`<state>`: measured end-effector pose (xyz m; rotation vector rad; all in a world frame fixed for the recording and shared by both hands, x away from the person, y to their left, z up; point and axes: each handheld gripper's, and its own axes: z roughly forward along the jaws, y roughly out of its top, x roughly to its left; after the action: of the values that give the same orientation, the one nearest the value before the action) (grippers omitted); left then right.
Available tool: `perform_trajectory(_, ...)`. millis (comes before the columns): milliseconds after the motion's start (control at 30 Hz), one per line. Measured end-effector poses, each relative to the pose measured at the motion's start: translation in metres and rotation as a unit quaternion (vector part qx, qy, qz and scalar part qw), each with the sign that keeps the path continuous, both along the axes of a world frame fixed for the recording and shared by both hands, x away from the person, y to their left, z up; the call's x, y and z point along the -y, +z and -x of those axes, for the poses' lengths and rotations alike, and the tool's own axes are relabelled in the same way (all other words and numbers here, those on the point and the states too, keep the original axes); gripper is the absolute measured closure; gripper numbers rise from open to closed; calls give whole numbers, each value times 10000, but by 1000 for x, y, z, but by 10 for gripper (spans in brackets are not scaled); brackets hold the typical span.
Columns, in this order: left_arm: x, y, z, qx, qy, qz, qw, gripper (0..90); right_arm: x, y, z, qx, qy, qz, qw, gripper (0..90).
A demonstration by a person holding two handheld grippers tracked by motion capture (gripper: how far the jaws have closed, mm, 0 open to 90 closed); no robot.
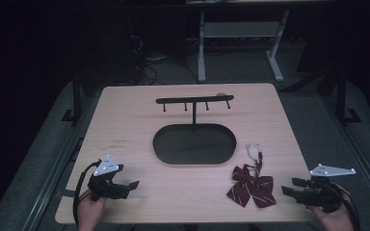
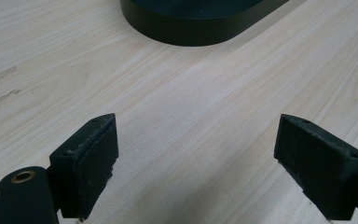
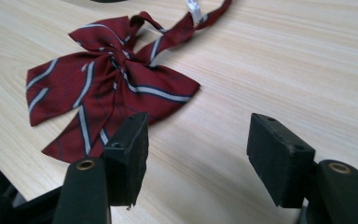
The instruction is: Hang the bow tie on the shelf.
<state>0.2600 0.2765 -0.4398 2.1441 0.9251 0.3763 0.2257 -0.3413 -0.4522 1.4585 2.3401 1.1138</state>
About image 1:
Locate grey metal rail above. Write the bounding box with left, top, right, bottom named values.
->
left=320, top=94, right=370, bottom=210
left=20, top=92, right=93, bottom=231

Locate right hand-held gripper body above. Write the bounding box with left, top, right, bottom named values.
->
left=304, top=163, right=357, bottom=214

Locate tangle of dark floor cables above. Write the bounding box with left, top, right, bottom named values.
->
left=128, top=32, right=200, bottom=87

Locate black metal stand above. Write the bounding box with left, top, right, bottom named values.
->
left=61, top=68, right=86, bottom=126
left=334, top=64, right=363, bottom=126

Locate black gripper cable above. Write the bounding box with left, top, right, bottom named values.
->
left=72, top=160, right=101, bottom=227
left=332, top=183, right=361, bottom=231

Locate person's right hand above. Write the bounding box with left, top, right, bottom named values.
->
left=308, top=184, right=357, bottom=231

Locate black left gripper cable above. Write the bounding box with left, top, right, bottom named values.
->
left=72, top=160, right=101, bottom=227

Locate dark red striped bow tie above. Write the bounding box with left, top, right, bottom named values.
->
left=225, top=142, right=278, bottom=209

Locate black hook rack with tray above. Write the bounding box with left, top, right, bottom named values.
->
left=152, top=93, right=238, bottom=167

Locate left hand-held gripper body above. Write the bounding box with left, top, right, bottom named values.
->
left=87, top=154, right=125, bottom=202

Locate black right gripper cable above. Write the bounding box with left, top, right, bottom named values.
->
left=332, top=183, right=361, bottom=231

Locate person's left hand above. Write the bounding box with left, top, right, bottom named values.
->
left=76, top=189, right=108, bottom=231

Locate white metal desk frame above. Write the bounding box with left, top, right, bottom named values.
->
left=196, top=9, right=291, bottom=84

